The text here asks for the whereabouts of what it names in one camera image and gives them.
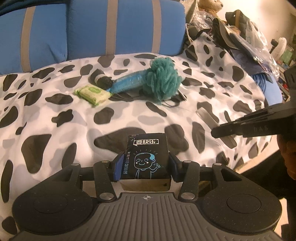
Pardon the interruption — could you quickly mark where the black cartoon tissue pack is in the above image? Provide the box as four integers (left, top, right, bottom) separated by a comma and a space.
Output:
120, 133, 171, 192

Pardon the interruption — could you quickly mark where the green wet wipes pack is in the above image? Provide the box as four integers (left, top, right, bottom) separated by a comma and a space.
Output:
74, 84, 112, 106

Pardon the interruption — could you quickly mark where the teal mesh bath loofah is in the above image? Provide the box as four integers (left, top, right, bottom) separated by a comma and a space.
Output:
142, 57, 182, 102

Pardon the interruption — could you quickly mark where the blue tissue pack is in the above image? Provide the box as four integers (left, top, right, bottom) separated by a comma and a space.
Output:
107, 70, 147, 94

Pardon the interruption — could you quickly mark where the cow print blanket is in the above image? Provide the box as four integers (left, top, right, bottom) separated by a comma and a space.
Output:
1, 33, 271, 240

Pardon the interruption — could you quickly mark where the black roll with white band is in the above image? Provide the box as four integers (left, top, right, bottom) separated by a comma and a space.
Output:
89, 69, 114, 90

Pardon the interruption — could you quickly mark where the clutter pile on sofa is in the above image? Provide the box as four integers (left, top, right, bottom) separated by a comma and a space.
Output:
182, 1, 287, 105

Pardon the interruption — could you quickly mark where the blue striped cushion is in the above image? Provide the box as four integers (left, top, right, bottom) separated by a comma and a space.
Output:
67, 1, 186, 60
1, 4, 67, 75

